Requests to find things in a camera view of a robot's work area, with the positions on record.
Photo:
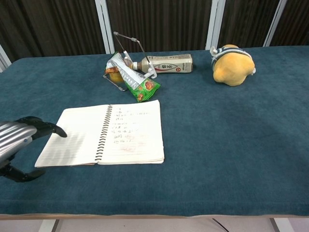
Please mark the yellow plush toy striped hat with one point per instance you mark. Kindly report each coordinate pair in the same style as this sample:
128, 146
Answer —
233, 68

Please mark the spiral notebook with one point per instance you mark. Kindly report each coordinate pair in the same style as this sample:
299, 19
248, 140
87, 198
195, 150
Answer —
135, 135

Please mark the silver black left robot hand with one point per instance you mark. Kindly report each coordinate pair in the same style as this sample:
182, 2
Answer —
14, 135

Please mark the small yellow jar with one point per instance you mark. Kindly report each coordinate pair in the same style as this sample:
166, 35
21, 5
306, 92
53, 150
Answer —
115, 77

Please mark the beige label tea bottle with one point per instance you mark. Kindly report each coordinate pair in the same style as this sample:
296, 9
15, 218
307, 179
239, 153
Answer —
169, 64

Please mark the green foil snack packet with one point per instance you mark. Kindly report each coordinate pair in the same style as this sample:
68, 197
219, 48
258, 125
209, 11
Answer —
144, 88

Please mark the metal table leg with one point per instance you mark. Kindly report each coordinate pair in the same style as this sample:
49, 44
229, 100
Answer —
48, 226
280, 226

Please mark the white frame post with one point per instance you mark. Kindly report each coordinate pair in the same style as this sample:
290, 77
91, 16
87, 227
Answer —
103, 24
214, 24
275, 21
4, 60

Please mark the dark brown pleated curtain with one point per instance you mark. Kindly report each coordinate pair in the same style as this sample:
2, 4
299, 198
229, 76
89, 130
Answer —
159, 24

